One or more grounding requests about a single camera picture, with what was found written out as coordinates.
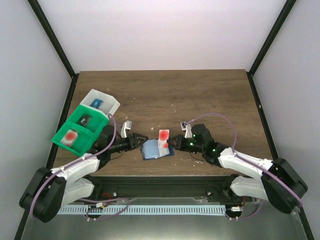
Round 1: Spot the red white card in bin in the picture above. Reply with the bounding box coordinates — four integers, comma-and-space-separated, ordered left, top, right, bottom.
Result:
60, 129, 79, 147

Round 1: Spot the blue card holder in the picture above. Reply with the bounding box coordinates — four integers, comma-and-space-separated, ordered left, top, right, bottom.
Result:
140, 139, 175, 161

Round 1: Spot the green bin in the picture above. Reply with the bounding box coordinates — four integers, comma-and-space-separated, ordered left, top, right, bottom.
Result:
51, 122, 97, 157
66, 104, 109, 137

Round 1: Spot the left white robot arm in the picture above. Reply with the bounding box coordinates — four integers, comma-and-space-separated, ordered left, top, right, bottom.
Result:
19, 125, 149, 223

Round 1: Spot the light blue slotted cable duct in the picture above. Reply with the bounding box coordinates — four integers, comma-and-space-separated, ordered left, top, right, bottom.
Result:
58, 205, 226, 216

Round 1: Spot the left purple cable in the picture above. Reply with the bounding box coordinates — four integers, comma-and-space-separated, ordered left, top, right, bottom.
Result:
27, 113, 131, 221

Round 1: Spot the black frame post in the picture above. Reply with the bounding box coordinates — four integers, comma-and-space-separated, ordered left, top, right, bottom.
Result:
27, 0, 77, 79
246, 0, 297, 78

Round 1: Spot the left black frame post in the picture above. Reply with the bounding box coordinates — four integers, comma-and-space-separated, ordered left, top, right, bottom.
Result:
27, 0, 77, 79

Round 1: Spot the black VIP card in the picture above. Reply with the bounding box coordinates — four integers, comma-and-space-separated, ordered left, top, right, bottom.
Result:
76, 114, 91, 127

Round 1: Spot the green bin lower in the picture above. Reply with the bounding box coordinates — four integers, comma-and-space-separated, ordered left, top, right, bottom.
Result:
51, 122, 97, 157

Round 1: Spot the green bin upper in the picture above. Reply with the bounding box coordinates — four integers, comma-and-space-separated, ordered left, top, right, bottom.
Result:
66, 104, 109, 137

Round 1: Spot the right black frame post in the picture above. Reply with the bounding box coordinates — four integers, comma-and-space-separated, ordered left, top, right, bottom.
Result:
246, 0, 297, 78

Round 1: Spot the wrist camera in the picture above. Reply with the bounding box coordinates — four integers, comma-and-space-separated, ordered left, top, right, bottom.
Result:
120, 120, 132, 138
180, 121, 193, 139

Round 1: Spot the white plastic bin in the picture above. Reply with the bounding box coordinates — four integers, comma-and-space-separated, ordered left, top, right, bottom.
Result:
80, 89, 121, 119

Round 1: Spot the blue card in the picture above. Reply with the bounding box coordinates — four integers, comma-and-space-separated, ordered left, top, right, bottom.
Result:
90, 98, 104, 109

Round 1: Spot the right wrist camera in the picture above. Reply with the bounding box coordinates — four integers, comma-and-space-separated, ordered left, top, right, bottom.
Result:
180, 121, 193, 139

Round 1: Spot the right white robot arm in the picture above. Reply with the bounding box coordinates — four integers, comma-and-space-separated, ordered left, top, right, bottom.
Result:
167, 122, 308, 214

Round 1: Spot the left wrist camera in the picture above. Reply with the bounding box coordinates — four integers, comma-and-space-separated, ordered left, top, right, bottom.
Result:
120, 120, 132, 138

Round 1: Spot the black aluminium front rail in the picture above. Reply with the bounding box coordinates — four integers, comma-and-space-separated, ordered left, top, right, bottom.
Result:
72, 176, 251, 203

